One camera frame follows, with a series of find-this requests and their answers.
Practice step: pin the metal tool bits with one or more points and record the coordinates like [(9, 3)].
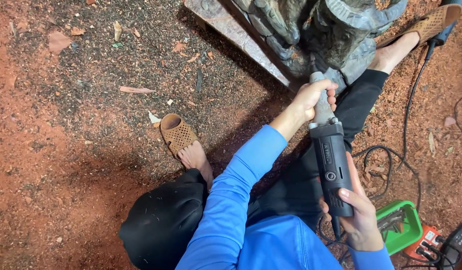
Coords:
[(390, 221)]

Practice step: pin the black plug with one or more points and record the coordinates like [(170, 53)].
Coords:
[(426, 254)]

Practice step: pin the green plastic tray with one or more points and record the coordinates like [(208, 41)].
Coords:
[(413, 232)]

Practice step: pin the white wood chip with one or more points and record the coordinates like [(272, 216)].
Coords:
[(153, 118)]

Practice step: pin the black and grey power tool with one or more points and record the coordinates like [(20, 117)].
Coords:
[(460, 243)]

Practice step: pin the person's right hand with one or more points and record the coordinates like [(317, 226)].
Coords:
[(364, 225)]

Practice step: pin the large brown wood flake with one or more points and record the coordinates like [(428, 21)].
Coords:
[(58, 41)]

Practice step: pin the person's right foot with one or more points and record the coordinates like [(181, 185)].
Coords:
[(392, 52)]

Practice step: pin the person's left hand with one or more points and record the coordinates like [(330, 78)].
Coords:
[(306, 101)]

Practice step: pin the person's left foot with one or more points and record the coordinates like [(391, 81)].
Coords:
[(197, 161)]

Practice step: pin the orange power strip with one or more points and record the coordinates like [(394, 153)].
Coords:
[(428, 238)]

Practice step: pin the brown perforated sandal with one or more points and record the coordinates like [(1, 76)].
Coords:
[(430, 24), (176, 133)]

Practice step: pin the blue power tool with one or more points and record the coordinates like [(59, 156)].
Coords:
[(447, 32)]

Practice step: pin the black and grey die grinder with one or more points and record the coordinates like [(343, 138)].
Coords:
[(330, 157)]

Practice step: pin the person's foot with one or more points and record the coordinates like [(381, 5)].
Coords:
[(392, 52), (197, 161)]

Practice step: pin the person's black trousers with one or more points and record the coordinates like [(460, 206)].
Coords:
[(163, 221)]

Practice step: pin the person's left fingers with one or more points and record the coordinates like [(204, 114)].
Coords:
[(328, 87)]

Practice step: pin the dark carved wood sculpture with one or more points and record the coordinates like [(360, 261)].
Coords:
[(328, 33)]

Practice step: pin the long reddish wood chip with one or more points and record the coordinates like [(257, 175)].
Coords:
[(135, 90)]

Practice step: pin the person's blue shirt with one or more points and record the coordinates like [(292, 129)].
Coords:
[(261, 240)]

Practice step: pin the pale wood piece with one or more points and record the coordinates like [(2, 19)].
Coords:
[(117, 30)]

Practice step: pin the dark wood shard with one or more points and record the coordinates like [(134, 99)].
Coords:
[(199, 79)]

